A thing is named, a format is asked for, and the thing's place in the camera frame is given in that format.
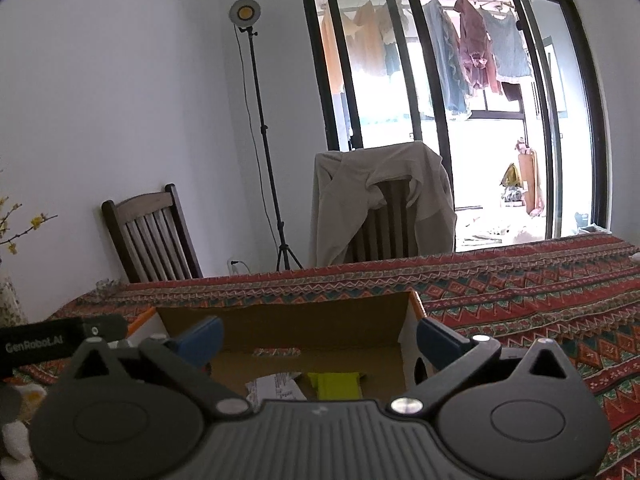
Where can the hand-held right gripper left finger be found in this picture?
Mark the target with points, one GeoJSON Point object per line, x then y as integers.
{"type": "Point", "coordinates": [202, 335]}

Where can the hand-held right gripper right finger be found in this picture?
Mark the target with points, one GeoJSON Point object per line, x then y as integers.
{"type": "Point", "coordinates": [435, 342]}

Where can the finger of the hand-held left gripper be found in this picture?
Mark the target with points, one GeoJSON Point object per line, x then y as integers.
{"type": "Point", "coordinates": [107, 327]}

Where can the white green-print snack packet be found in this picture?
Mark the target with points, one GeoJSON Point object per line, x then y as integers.
{"type": "Point", "coordinates": [275, 387]}

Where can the orange cardboard box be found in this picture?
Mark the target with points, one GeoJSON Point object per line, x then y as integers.
{"type": "Point", "coordinates": [300, 320]}

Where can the yellow-green snack packet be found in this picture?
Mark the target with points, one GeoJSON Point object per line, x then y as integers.
{"type": "Point", "coordinates": [337, 385]}

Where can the small glass dish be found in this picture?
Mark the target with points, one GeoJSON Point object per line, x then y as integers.
{"type": "Point", "coordinates": [106, 286]}

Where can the floral ceramic vase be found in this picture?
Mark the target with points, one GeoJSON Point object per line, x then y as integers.
{"type": "Point", "coordinates": [10, 300]}

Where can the patterned red tablecloth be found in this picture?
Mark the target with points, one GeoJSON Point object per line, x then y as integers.
{"type": "Point", "coordinates": [500, 285]}

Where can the yellow flower branches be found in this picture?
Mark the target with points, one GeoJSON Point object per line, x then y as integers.
{"type": "Point", "coordinates": [37, 220]}

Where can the dark wooden chair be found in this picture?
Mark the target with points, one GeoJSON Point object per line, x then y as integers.
{"type": "Point", "coordinates": [145, 205]}
{"type": "Point", "coordinates": [390, 220]}

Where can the beige jacket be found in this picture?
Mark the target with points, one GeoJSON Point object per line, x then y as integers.
{"type": "Point", "coordinates": [340, 195]}

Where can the yellow-green bag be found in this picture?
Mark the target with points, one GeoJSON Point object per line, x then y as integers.
{"type": "Point", "coordinates": [511, 175]}

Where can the brown wooden board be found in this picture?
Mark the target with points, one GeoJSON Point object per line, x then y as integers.
{"type": "Point", "coordinates": [527, 180]}

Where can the hanging black cloth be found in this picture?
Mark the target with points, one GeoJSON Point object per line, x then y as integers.
{"type": "Point", "coordinates": [512, 92]}

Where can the hanging blue denim garment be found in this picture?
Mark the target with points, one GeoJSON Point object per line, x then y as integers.
{"type": "Point", "coordinates": [447, 60]}

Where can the hanging maroon shirt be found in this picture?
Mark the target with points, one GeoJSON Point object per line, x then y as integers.
{"type": "Point", "coordinates": [475, 45]}

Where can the hanging light blue garment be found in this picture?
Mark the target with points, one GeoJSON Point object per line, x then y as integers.
{"type": "Point", "coordinates": [510, 45]}

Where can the hanging beige orange garments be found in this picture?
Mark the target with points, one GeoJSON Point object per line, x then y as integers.
{"type": "Point", "coordinates": [367, 40]}

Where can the studio light on stand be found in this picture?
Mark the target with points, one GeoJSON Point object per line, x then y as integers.
{"type": "Point", "coordinates": [245, 11]}

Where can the black sliding door frame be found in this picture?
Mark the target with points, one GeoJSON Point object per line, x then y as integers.
{"type": "Point", "coordinates": [595, 135]}

